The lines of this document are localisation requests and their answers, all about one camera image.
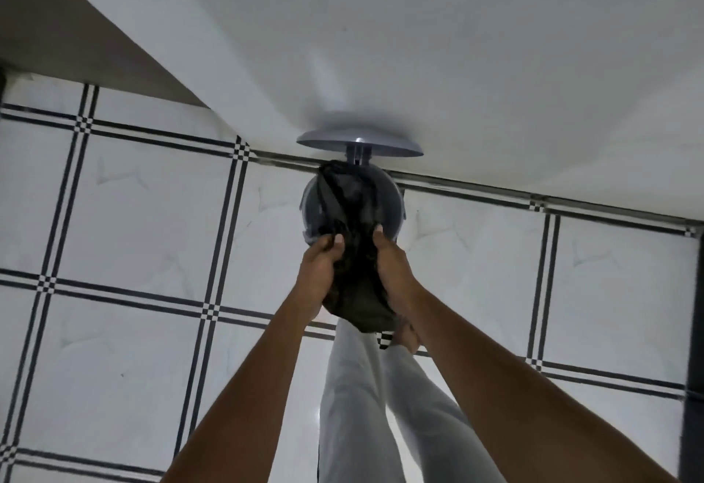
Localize white trousers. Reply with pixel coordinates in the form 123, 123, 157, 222
318, 318, 492, 483

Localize black cloth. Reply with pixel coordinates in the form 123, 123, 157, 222
318, 161, 398, 334

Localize person's right hand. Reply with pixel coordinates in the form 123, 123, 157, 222
372, 224, 423, 319

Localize dark vertical frame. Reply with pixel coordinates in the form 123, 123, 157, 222
680, 227, 704, 483

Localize person's left hand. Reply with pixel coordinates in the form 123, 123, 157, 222
293, 233, 347, 325

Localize dark brown panel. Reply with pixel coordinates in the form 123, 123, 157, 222
0, 0, 211, 110

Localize grey round plastic bowl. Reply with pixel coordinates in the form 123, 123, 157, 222
300, 161, 408, 244

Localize grey round disc lid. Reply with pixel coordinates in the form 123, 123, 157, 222
296, 125, 425, 159

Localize person's left forearm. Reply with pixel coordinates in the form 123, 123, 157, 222
158, 296, 317, 483

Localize person's right forearm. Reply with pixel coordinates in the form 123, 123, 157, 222
397, 287, 680, 483

